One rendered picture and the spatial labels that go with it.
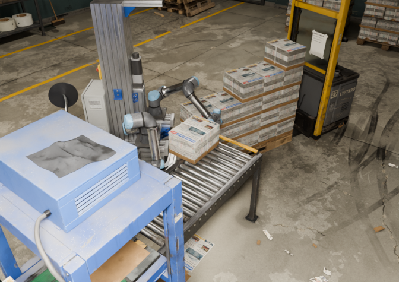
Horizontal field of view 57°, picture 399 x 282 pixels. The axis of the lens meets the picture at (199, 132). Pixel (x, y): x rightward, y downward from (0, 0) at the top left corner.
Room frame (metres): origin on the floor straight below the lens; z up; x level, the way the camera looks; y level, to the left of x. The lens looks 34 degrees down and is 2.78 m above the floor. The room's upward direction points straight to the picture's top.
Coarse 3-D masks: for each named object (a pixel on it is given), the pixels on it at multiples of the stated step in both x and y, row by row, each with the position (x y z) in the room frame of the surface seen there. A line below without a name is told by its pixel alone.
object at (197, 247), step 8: (192, 240) 2.29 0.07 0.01; (200, 240) 2.29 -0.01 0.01; (208, 240) 2.29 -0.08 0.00; (184, 248) 2.20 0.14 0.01; (192, 248) 2.20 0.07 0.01; (200, 248) 2.20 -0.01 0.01; (208, 248) 2.20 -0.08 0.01; (192, 256) 2.11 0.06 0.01; (200, 256) 2.11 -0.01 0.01; (192, 264) 2.03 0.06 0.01
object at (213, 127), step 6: (186, 120) 2.80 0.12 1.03; (192, 120) 2.80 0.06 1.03; (198, 120) 2.80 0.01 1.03; (204, 120) 2.80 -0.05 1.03; (198, 126) 2.70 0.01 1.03; (204, 126) 2.69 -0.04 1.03; (210, 126) 2.69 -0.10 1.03; (216, 126) 2.70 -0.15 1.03; (210, 132) 2.62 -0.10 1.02; (216, 132) 2.70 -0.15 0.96; (210, 138) 2.63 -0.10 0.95; (216, 138) 2.71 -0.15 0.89; (210, 144) 2.64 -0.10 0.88
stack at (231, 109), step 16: (208, 96) 3.63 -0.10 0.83; (224, 96) 3.63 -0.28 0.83; (272, 96) 3.70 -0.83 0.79; (192, 112) 3.28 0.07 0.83; (224, 112) 3.34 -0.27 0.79; (240, 112) 3.46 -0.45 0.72; (256, 112) 3.58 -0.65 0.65; (272, 112) 3.71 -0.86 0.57; (224, 128) 3.33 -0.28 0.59; (240, 128) 3.45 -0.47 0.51; (256, 128) 3.59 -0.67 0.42; (272, 128) 3.73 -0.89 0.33; (272, 144) 3.74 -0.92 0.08
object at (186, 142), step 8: (176, 128) 2.66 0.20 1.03; (184, 128) 2.67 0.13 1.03; (176, 136) 2.56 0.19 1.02; (184, 136) 2.55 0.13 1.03; (192, 136) 2.55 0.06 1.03; (200, 136) 2.55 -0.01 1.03; (176, 144) 2.57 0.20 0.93; (184, 144) 2.51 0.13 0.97; (192, 144) 2.45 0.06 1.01; (200, 144) 2.52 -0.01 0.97; (176, 152) 2.57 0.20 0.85; (184, 152) 2.52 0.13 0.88; (192, 152) 2.46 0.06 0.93; (200, 152) 2.52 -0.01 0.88
